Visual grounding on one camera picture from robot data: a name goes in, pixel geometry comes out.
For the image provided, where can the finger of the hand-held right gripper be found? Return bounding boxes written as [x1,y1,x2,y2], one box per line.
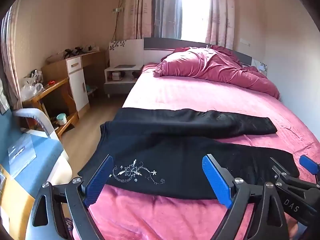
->
[299,155,320,181]
[270,157,305,188]

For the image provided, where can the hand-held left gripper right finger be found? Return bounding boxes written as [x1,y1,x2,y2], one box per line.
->
[202,154,289,240]

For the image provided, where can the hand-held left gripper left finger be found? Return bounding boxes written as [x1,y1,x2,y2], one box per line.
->
[25,154,114,240]

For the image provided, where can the black embroidered pants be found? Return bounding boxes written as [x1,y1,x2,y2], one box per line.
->
[77,107,300,200]

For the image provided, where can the blue armchair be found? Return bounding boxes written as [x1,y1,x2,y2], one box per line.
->
[0,107,73,240]

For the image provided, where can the clear plastic sheet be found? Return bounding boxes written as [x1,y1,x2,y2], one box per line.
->
[7,135,38,178]

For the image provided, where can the bed with pink sheet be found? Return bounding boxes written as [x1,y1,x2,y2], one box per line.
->
[85,62,320,240]

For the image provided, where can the white cabinet with drawer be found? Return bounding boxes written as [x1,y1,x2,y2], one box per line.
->
[65,56,90,112]

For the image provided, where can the small floral nightstand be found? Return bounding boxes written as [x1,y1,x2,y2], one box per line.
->
[251,59,268,77]

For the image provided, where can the clear plastic bags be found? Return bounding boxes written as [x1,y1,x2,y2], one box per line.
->
[21,76,45,100]

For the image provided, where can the magenta duvet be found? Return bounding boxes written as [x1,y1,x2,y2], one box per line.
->
[153,45,280,100]

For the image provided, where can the white floral nightstand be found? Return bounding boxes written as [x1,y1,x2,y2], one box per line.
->
[104,39,145,98]

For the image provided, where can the black tools on desk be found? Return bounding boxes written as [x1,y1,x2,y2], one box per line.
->
[64,46,84,57]

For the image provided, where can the grey and white headboard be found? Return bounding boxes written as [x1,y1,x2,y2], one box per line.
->
[144,37,252,68]

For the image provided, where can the pink patterned curtain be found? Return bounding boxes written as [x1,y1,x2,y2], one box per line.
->
[205,0,237,50]
[1,5,23,110]
[124,0,153,40]

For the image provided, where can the grey curtain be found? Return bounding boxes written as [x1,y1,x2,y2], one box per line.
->
[151,0,184,39]

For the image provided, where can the black hanging cable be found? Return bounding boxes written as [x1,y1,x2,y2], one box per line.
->
[113,0,125,41]

